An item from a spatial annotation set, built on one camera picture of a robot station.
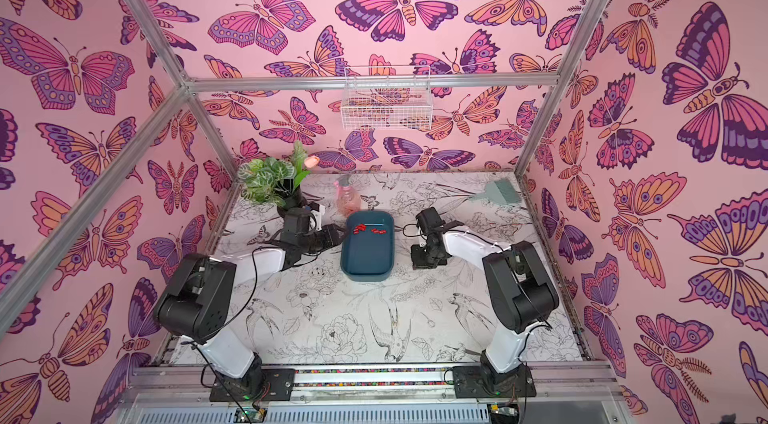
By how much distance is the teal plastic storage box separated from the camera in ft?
3.04

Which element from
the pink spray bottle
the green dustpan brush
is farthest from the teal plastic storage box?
the green dustpan brush

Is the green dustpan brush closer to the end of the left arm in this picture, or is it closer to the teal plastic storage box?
the teal plastic storage box

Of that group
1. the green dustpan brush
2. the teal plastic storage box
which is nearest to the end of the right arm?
the teal plastic storage box

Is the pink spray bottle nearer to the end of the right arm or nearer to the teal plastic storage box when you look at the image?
the teal plastic storage box

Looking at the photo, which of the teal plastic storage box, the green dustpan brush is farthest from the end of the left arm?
the green dustpan brush

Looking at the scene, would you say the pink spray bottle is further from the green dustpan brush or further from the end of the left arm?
the green dustpan brush

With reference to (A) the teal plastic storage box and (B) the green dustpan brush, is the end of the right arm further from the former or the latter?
(B) the green dustpan brush

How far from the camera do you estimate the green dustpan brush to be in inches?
44.6

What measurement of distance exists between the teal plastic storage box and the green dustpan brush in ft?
1.20

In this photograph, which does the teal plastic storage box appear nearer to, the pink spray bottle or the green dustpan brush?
the pink spray bottle

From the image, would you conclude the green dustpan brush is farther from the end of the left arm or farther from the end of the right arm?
the end of the left arm

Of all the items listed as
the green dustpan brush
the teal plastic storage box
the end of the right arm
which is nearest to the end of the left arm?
the teal plastic storage box

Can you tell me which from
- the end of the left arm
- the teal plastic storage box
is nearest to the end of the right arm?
the teal plastic storage box

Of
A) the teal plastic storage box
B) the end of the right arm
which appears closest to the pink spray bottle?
the teal plastic storage box
